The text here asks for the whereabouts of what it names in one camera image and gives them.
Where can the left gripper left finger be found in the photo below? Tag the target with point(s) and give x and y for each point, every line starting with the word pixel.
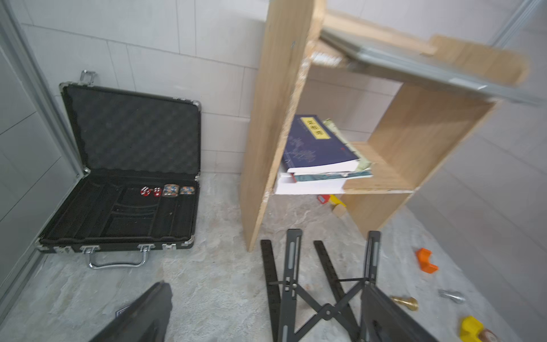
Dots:
pixel 146 319

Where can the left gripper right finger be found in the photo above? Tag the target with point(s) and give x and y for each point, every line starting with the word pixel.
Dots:
pixel 383 320

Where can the silver laptop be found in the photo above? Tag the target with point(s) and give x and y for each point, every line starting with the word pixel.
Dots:
pixel 367 56

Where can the black folding laptop stand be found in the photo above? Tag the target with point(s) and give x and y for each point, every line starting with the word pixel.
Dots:
pixel 283 294

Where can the purple card box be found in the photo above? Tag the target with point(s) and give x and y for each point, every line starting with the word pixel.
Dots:
pixel 119 312

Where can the brass piece right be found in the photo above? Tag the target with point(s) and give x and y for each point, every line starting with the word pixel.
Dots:
pixel 409 302

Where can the orange plastic block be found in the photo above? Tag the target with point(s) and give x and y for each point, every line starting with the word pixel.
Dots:
pixel 423 257

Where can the yellow plastic block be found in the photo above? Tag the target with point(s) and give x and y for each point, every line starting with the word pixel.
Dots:
pixel 470 329

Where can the brown tape roll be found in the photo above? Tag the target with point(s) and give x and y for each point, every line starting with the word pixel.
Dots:
pixel 487 335

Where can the red dice in case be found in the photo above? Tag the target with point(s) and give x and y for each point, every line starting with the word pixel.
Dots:
pixel 146 192

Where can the patterned chip in case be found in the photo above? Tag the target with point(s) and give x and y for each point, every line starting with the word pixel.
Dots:
pixel 173 191

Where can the red yellow toy under shelf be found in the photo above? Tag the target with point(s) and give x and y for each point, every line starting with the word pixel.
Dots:
pixel 338 207

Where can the colourful illustrated book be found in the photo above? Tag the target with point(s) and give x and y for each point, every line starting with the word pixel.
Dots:
pixel 364 169

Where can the white book stack bottom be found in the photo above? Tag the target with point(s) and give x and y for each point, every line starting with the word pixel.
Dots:
pixel 286 184

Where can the black foam-lined briefcase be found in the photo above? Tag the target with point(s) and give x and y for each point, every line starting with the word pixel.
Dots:
pixel 126 141

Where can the blue book yellow label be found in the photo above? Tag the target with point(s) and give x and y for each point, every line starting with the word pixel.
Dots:
pixel 312 148

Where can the wooden shelf unit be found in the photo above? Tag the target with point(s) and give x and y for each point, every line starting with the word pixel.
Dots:
pixel 422 126

